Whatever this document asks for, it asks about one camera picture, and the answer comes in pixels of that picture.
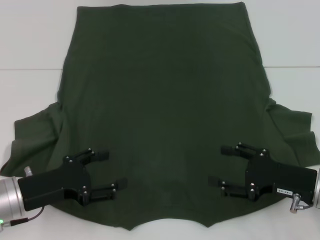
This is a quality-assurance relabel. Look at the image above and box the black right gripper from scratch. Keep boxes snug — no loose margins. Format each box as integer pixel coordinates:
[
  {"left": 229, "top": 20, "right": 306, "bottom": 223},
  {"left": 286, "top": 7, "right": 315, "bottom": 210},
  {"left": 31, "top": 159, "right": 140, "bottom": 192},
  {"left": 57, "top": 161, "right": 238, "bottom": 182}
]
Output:
[{"left": 208, "top": 141, "right": 318, "bottom": 205}]

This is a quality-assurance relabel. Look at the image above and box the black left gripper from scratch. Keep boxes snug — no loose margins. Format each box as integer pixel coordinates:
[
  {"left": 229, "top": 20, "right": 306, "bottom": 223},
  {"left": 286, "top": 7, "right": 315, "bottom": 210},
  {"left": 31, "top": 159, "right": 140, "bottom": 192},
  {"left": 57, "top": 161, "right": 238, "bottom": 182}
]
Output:
[{"left": 17, "top": 147, "right": 129, "bottom": 208}]

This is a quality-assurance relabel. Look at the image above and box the dark green t-shirt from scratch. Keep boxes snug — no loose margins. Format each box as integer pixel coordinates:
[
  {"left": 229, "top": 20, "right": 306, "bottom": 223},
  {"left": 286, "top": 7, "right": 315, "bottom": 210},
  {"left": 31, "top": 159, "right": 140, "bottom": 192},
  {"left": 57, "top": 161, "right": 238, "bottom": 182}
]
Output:
[{"left": 1, "top": 1, "right": 320, "bottom": 232}]

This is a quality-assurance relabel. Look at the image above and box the right arm cable with plug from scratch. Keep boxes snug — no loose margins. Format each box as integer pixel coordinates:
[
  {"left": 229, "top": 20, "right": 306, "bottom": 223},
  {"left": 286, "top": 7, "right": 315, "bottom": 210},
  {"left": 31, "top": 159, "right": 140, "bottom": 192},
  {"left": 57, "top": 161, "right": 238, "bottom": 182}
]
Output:
[{"left": 289, "top": 193, "right": 314, "bottom": 214}]

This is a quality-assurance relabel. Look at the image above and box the arm cable with plug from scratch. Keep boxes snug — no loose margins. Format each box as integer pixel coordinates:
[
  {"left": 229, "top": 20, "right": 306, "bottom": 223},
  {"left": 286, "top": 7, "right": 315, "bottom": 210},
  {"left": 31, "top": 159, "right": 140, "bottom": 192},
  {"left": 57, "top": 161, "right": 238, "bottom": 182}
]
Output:
[
  {"left": 289, "top": 193, "right": 314, "bottom": 214},
  {"left": 0, "top": 204, "right": 46, "bottom": 227}
]

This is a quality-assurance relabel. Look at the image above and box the left arm cable with plug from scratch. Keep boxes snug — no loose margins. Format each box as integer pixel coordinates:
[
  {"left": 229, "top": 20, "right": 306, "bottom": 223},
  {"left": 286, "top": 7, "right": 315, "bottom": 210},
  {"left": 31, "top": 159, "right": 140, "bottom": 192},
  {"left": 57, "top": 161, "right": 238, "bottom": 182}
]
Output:
[{"left": 0, "top": 204, "right": 46, "bottom": 227}]

